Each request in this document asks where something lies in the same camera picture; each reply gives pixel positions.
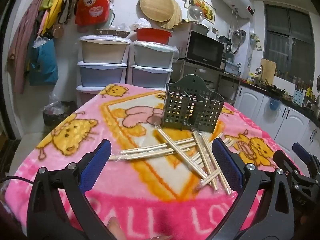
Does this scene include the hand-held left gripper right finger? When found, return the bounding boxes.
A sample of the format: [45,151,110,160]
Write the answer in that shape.
[212,137,295,240]

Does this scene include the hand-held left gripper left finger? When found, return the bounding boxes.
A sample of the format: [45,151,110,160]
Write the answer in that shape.
[26,139,113,240]

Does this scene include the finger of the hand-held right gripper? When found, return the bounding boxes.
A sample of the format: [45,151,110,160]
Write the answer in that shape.
[292,142,320,178]
[273,151,310,188]

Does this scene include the set of wooden chopsticks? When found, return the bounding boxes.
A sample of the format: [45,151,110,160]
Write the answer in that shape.
[110,124,237,195]

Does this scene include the green perforated utensil holder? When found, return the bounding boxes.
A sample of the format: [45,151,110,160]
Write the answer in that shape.
[162,76,224,133]

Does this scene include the person's left hand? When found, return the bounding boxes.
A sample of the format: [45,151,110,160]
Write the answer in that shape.
[107,216,173,240]

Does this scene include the pink printed blanket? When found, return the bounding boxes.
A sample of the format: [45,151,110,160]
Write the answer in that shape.
[6,82,300,240]

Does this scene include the black kitchen countertop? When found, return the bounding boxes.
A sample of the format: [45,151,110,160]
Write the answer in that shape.
[240,80,320,120]

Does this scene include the blue knife holder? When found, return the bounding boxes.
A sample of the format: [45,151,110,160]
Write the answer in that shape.
[294,89,304,105]

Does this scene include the black trash bin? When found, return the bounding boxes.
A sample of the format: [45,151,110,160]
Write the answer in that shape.
[42,95,77,130]

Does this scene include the white kitchen cabinets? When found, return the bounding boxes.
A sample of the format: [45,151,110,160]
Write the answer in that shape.
[234,85,320,160]

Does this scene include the metal shelf rack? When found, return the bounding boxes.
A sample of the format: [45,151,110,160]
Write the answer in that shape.
[172,59,242,105]

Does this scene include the wooden cutting board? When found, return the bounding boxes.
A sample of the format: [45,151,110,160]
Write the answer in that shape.
[260,58,277,84]

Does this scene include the blue dish container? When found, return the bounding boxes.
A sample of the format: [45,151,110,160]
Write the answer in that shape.
[225,62,242,74]

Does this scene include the white plastic drawer tower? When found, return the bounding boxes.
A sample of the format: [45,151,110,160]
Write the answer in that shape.
[130,41,178,89]
[76,35,132,105]

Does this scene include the dark window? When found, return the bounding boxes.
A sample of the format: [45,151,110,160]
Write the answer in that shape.
[264,4,314,80]

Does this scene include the blue bag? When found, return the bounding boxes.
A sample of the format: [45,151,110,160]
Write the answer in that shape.
[29,37,59,85]

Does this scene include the black microwave oven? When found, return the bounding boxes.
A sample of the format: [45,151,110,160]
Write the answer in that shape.
[172,30,225,69]

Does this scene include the hanging metal colander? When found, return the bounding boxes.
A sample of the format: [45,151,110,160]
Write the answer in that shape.
[232,29,247,44]

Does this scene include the brown wicker basket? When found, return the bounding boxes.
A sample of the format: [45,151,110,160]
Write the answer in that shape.
[94,28,130,37]

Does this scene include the red plastic basin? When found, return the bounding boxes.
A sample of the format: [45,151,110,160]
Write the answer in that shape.
[134,27,173,44]

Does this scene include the pink hanging garment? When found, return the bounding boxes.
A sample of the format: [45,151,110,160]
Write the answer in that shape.
[7,0,38,93]

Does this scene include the glass pot lid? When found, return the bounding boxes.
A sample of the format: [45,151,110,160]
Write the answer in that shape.
[187,4,204,22]

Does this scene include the round wooden board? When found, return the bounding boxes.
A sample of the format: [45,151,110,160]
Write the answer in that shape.
[160,0,183,29]

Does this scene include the yellow hanging cloths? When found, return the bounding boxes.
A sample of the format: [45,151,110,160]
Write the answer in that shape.
[41,0,64,34]

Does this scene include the red printed bag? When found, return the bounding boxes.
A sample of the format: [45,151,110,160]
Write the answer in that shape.
[75,0,112,25]

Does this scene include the round bamboo tray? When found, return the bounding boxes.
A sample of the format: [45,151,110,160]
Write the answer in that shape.
[139,0,174,22]

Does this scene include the black cable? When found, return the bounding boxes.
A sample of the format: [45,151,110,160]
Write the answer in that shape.
[0,176,35,188]

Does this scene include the food wall poster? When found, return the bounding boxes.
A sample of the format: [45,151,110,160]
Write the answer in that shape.
[185,0,215,24]

